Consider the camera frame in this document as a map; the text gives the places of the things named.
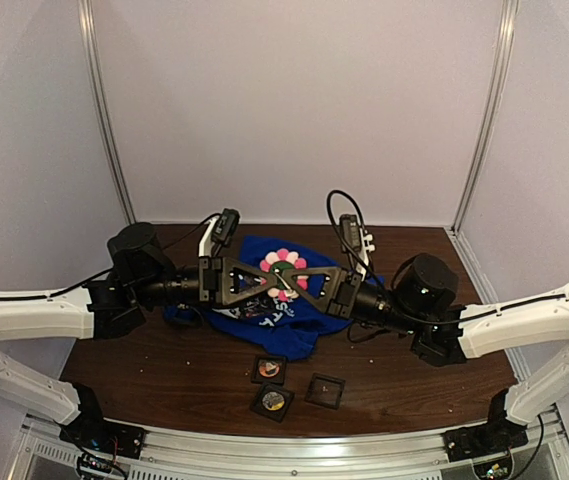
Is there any pink flower plush brooch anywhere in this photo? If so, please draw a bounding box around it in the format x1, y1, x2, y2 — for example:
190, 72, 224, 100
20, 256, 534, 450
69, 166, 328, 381
259, 248, 307, 303

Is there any blue printed t-shirt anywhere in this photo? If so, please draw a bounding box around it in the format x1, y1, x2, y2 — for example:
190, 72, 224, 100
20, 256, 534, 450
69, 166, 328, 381
163, 234, 355, 362

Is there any small round badge brooch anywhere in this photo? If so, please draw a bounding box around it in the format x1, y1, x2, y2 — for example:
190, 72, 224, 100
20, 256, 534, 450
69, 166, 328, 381
261, 391, 286, 411

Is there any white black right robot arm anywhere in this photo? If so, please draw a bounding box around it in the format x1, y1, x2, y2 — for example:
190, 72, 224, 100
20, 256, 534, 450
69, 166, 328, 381
271, 254, 569, 426

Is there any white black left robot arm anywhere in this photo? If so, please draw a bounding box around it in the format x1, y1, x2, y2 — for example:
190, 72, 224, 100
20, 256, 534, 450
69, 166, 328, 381
0, 222, 281, 429

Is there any black display box upper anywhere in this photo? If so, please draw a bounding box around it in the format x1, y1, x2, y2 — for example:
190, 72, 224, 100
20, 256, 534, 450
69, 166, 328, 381
250, 355, 287, 385

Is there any black display box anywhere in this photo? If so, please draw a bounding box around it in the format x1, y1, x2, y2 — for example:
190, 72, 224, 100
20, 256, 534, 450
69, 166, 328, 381
304, 373, 346, 410
250, 383, 295, 423
250, 355, 287, 385

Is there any black display box right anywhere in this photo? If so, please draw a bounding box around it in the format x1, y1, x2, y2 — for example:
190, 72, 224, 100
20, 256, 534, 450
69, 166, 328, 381
304, 373, 346, 410

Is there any black display box lower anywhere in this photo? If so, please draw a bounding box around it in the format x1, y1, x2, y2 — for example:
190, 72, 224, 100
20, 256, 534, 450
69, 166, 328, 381
250, 383, 295, 423

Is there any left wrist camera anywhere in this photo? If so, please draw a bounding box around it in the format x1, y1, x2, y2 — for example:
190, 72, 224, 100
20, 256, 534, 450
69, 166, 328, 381
198, 208, 240, 257

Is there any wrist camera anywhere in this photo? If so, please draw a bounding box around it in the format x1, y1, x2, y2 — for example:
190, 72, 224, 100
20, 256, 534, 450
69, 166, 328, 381
338, 214, 376, 279
198, 208, 240, 257

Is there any black left camera cable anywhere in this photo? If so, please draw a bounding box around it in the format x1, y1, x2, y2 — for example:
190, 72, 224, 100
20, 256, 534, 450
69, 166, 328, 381
38, 222, 215, 301

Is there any black camera cable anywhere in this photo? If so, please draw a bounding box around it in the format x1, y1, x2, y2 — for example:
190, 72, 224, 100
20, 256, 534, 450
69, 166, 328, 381
38, 222, 215, 301
325, 188, 465, 326

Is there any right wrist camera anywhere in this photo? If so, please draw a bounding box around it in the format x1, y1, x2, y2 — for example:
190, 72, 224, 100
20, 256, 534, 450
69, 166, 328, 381
338, 214, 376, 279

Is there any black right camera cable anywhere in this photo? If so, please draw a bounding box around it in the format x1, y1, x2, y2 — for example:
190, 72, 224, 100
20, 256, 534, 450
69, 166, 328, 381
325, 188, 465, 326

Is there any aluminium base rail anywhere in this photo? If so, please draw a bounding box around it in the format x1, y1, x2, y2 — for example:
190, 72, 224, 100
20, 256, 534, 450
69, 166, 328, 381
3, 407, 569, 479

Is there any left aluminium frame post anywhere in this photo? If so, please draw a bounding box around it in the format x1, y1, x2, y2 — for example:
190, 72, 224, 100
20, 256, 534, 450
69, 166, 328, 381
77, 0, 136, 224

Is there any aluminium frame post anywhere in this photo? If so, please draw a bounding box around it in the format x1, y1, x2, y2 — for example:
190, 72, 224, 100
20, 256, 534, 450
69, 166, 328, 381
450, 0, 520, 236
77, 0, 136, 224

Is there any right aluminium frame post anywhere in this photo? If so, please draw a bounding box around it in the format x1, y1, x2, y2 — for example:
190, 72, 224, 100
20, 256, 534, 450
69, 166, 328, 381
450, 0, 520, 236

